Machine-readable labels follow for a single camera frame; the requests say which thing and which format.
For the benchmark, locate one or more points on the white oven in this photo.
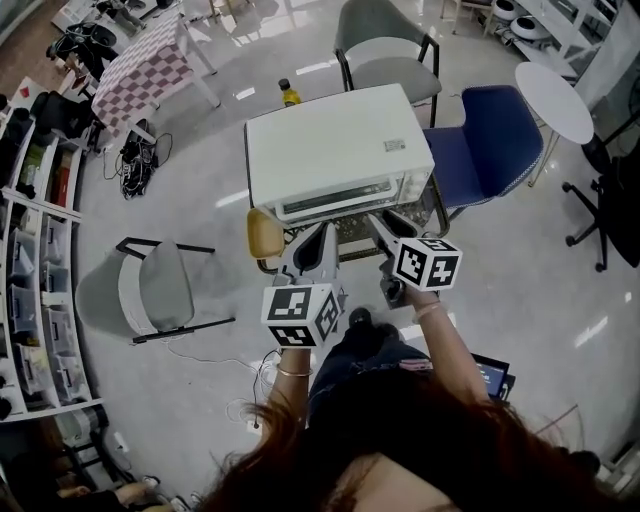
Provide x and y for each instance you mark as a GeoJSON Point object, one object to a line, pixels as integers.
{"type": "Point", "coordinates": [330, 145]}

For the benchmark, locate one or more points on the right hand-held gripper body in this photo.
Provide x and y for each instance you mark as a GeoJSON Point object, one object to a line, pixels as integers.
{"type": "Point", "coordinates": [430, 265]}

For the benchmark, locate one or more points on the black office chair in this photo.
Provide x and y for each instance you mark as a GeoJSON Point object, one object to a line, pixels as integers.
{"type": "Point", "coordinates": [620, 200]}
{"type": "Point", "coordinates": [60, 115]}

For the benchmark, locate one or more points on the person's right forearm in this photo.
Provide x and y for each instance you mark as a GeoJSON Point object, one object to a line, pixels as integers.
{"type": "Point", "coordinates": [450, 350]}

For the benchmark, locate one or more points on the wicker table with glass top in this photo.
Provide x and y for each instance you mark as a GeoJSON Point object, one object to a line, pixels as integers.
{"type": "Point", "coordinates": [355, 235]}

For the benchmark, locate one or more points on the white power strip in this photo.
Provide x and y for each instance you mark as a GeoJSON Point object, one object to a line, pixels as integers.
{"type": "Point", "coordinates": [253, 426]}

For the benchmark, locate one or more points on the pink checkered table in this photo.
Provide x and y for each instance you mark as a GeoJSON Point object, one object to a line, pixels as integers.
{"type": "Point", "coordinates": [145, 70]}

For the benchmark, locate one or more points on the person's legs in dark jeans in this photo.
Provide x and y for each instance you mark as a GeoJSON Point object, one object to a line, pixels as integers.
{"type": "Point", "coordinates": [360, 360]}

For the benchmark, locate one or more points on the blue chair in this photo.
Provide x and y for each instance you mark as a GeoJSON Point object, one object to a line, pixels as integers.
{"type": "Point", "coordinates": [480, 150]}

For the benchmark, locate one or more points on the grey upholstered chair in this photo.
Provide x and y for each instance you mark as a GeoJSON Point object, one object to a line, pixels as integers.
{"type": "Point", "coordinates": [395, 75]}
{"type": "Point", "coordinates": [165, 290]}

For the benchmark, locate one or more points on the white round pod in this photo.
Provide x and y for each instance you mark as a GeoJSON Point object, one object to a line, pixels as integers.
{"type": "Point", "coordinates": [506, 7]}
{"type": "Point", "coordinates": [530, 27]}

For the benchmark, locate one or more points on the pink phone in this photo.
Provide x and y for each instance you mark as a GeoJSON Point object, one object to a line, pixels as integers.
{"type": "Point", "coordinates": [416, 364]}

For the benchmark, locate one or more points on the person's black shoe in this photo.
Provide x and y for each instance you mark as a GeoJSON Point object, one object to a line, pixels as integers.
{"type": "Point", "coordinates": [387, 331]}
{"type": "Point", "coordinates": [360, 316]}

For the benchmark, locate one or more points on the black tablet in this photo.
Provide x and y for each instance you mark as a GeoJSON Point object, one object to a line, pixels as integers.
{"type": "Point", "coordinates": [492, 375]}

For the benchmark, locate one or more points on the white shelf unit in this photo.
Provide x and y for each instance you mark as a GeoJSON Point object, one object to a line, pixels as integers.
{"type": "Point", "coordinates": [45, 210]}

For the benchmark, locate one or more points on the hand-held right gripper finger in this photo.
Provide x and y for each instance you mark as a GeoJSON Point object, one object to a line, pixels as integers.
{"type": "Point", "coordinates": [385, 236]}
{"type": "Point", "coordinates": [402, 227]}

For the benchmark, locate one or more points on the yellow oil bottle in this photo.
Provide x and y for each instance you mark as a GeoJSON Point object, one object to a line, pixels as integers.
{"type": "Point", "coordinates": [290, 95]}

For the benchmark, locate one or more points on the yellow plastic tray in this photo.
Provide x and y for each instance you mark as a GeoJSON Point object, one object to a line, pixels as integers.
{"type": "Point", "coordinates": [265, 235]}

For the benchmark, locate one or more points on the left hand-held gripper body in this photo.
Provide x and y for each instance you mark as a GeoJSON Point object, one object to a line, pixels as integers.
{"type": "Point", "coordinates": [290, 305]}

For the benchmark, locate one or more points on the pink wrist band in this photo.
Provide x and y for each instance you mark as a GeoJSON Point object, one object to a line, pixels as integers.
{"type": "Point", "coordinates": [429, 311]}

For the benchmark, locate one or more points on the glass oven door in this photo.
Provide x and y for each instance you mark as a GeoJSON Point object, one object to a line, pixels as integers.
{"type": "Point", "coordinates": [335, 202]}

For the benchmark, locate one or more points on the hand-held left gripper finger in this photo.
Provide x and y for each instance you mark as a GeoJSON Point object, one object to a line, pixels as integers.
{"type": "Point", "coordinates": [332, 255]}
{"type": "Point", "coordinates": [307, 257]}

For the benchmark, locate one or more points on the grey roll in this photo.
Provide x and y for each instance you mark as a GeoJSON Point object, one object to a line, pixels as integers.
{"type": "Point", "coordinates": [80, 424]}

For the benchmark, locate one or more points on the white round side table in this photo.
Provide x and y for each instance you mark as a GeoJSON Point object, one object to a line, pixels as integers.
{"type": "Point", "coordinates": [555, 100]}

